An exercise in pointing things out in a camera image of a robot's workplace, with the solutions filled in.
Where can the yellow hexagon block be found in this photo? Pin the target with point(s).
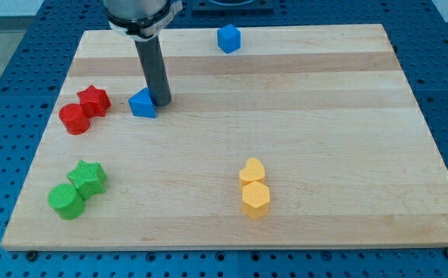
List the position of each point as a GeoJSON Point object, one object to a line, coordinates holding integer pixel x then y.
{"type": "Point", "coordinates": [255, 200]}

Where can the light wooden board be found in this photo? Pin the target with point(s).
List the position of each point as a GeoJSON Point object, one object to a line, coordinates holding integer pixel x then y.
{"type": "Point", "coordinates": [349, 159]}

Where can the green cylinder block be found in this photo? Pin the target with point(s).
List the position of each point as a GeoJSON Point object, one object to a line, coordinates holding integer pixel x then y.
{"type": "Point", "coordinates": [66, 201]}

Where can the blue triangular prism block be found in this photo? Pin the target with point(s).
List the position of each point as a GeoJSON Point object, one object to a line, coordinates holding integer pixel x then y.
{"type": "Point", "coordinates": [141, 104]}

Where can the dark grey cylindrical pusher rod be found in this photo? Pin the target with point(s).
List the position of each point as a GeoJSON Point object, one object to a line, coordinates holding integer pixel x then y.
{"type": "Point", "coordinates": [154, 70]}

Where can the red cylinder block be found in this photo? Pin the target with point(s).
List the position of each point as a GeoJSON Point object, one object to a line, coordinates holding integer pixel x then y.
{"type": "Point", "coordinates": [74, 119]}

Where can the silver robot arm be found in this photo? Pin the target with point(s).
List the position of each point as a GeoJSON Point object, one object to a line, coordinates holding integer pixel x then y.
{"type": "Point", "coordinates": [141, 20]}

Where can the red star block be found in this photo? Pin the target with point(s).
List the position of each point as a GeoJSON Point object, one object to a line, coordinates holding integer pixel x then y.
{"type": "Point", "coordinates": [95, 102]}

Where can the blue cube block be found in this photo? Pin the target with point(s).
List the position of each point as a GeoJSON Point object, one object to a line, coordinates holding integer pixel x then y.
{"type": "Point", "coordinates": [229, 38]}

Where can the yellow heart block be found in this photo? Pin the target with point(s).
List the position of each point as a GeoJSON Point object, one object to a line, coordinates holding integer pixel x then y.
{"type": "Point", "coordinates": [253, 171]}

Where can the green star block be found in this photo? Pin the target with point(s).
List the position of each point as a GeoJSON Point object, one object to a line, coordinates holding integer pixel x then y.
{"type": "Point", "coordinates": [88, 178]}

